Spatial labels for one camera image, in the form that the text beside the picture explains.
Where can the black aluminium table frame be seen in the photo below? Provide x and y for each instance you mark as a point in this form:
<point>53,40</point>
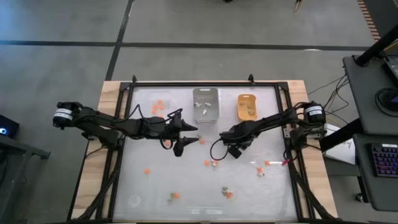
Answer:
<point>202,84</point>

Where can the black laptop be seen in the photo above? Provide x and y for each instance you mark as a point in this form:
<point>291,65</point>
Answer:
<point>392,71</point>

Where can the black mat with orange stripes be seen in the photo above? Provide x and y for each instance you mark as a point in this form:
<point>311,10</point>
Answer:
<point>385,15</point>

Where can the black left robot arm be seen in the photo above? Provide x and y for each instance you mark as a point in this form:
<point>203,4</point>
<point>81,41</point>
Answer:
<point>99,121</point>

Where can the grey metal cart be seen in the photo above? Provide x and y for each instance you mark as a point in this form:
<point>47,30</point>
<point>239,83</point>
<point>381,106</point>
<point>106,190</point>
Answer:
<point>18,149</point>

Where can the black desk leg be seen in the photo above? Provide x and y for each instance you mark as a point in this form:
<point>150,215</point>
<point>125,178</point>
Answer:
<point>339,135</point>

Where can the grey desk with monitor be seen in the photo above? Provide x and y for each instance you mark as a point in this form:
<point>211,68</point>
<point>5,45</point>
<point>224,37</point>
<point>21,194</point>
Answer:
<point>360,99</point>

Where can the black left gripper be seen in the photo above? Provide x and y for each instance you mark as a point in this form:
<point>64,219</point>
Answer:
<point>161,129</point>

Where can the black device with blue light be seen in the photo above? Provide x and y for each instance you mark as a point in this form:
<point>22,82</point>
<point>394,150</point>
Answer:
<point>11,124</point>

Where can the yellow plastic bin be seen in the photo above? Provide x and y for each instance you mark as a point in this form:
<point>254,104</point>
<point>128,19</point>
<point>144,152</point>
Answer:
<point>244,116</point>

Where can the grey desk with keyboard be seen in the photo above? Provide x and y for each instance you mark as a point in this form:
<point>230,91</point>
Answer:
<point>363,186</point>

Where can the clear plastic bin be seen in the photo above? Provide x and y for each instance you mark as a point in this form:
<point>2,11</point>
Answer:
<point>166,115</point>

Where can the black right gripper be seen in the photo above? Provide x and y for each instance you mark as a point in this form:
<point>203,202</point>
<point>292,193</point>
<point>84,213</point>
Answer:
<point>239,133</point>

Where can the round black stand base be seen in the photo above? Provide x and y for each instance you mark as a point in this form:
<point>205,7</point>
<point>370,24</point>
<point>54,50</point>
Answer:
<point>385,99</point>

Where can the black caster wheel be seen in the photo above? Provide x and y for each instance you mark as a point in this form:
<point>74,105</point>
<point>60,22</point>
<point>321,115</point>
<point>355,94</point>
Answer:
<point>359,197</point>

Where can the black frame clamp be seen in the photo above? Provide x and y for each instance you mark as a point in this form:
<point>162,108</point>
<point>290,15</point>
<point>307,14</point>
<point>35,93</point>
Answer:
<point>251,78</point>
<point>134,78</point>

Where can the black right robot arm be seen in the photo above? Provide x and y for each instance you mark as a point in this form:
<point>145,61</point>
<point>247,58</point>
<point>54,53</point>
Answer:
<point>273,119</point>

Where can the black diagonal post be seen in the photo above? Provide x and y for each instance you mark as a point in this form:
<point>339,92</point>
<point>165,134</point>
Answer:
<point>376,46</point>

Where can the pointed tripod foot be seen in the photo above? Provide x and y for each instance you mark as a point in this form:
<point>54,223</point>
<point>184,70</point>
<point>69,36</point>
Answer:
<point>298,4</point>

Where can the black backlit keyboard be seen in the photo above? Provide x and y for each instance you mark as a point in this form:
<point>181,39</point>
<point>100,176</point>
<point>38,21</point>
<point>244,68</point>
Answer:
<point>385,160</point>

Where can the grey plastic bin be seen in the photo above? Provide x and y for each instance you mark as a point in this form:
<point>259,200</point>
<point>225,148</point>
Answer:
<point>205,93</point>

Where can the white paper sheet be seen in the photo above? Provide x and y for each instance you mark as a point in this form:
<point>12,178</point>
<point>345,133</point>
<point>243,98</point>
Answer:
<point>342,149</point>

